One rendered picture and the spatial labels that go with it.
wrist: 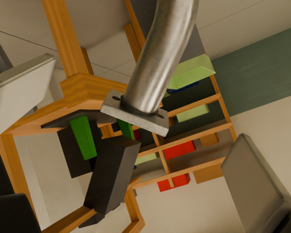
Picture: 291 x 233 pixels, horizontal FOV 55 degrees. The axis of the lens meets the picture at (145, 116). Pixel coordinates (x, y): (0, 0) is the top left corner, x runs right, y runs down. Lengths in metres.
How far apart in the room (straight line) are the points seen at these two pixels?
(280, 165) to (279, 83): 1.63
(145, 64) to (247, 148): 0.09
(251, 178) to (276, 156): 6.05
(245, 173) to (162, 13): 0.12
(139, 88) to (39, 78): 0.08
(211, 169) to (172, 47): 5.52
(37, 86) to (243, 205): 0.13
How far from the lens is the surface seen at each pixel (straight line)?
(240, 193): 0.17
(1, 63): 0.31
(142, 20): 0.25
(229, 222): 6.52
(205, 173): 5.72
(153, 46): 0.21
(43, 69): 0.17
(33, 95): 0.17
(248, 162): 0.18
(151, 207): 6.72
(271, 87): 6.16
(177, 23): 0.20
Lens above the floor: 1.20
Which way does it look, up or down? 5 degrees down
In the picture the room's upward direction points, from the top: 161 degrees clockwise
